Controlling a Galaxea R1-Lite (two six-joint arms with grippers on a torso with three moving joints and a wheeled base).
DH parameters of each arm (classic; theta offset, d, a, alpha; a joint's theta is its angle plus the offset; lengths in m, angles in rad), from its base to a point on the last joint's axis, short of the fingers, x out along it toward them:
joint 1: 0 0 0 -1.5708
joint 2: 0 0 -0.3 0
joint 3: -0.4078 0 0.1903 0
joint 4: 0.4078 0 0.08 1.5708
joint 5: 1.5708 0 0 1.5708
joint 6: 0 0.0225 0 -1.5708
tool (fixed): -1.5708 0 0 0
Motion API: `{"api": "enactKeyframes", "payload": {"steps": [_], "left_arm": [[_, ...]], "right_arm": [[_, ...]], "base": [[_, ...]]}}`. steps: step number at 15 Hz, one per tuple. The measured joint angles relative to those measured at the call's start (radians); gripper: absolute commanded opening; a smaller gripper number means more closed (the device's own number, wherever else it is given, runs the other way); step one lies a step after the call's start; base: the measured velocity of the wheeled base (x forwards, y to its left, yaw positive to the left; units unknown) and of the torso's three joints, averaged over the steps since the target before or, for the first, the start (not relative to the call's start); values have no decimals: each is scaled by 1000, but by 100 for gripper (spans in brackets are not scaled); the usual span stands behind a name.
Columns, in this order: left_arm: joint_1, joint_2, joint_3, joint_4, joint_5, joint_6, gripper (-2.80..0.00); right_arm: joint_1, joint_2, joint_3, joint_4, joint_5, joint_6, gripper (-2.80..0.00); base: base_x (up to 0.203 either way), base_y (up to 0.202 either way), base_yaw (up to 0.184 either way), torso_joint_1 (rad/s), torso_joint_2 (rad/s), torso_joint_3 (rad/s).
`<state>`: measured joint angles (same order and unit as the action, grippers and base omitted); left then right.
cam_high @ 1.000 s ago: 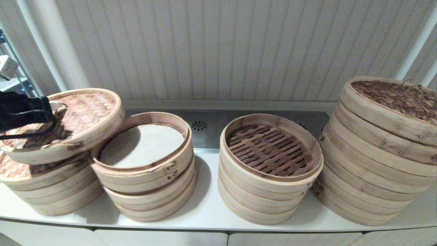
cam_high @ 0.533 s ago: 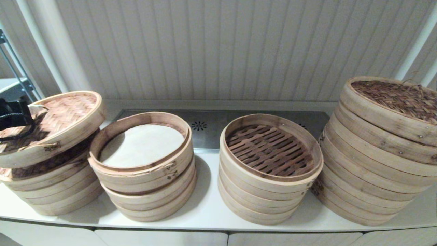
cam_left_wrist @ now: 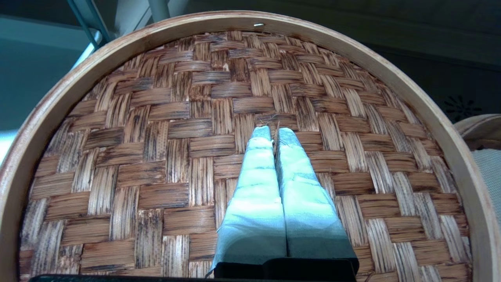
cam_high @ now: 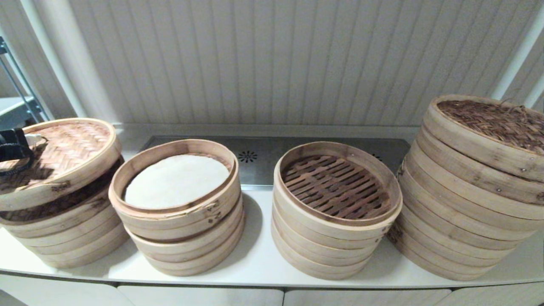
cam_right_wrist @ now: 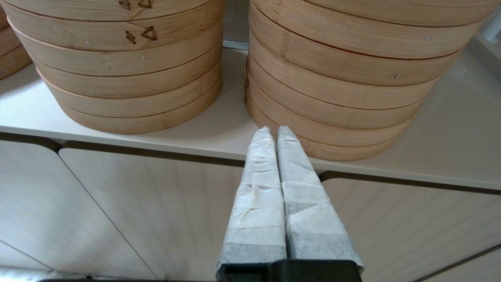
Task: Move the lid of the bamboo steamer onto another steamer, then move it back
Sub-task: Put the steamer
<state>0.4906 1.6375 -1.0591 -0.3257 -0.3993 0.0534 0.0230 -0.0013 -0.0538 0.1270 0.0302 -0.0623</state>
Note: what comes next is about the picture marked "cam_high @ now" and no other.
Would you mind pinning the white cloth liner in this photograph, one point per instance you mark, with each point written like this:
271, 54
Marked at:
174, 182

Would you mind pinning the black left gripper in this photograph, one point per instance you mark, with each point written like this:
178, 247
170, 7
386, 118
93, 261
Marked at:
12, 144

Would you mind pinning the white round pole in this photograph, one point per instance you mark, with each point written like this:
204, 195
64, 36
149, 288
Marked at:
55, 55
516, 59
536, 93

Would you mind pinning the light woven bamboo steamer lid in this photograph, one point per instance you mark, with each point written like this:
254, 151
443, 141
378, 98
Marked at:
76, 144

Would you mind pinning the dark woven bamboo steamer lid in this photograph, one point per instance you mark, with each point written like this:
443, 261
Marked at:
480, 119

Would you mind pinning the far left steamer stack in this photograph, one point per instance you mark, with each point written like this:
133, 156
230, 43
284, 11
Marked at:
55, 229

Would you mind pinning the white shelf board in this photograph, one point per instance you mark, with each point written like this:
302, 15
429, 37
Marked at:
10, 110

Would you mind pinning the grey metal rack frame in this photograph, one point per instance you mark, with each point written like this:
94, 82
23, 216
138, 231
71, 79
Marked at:
3, 46

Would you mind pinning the bamboo steamer basket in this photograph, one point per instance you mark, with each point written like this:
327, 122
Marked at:
463, 245
331, 272
467, 222
331, 256
459, 268
195, 268
340, 231
467, 199
182, 225
72, 259
191, 250
63, 244

